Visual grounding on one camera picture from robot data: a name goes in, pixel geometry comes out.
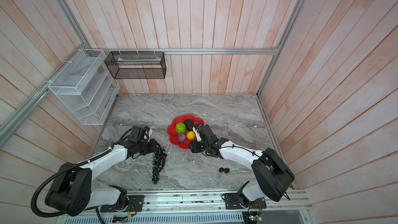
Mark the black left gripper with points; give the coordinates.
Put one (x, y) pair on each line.
(153, 146)

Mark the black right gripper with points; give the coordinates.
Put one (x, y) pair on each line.
(194, 146)

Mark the yellow fake lemon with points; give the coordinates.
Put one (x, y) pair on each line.
(191, 135)

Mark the red flower-shaped fruit bowl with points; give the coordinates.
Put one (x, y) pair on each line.
(173, 135)

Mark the black fake grape bunch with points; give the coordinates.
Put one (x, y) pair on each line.
(158, 164)

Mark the purple fake fig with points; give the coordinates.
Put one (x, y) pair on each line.
(181, 138)

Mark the dark speckled avocado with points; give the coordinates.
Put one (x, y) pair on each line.
(189, 124)

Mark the two black cherries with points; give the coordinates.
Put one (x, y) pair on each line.
(223, 171)

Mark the green bumpy fake fruit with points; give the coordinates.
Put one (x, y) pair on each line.
(180, 128)

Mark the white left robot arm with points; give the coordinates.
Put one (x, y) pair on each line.
(70, 192)

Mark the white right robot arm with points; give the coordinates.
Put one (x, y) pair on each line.
(273, 177)

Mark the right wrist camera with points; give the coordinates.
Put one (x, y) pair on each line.
(196, 131)

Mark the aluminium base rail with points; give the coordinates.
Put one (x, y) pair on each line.
(204, 206)

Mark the white wire mesh shelf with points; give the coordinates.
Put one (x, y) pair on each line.
(85, 88)

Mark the black wire mesh basket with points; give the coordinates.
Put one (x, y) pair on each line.
(136, 64)

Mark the horizontal aluminium wall rail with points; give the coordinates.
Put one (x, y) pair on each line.
(197, 51)

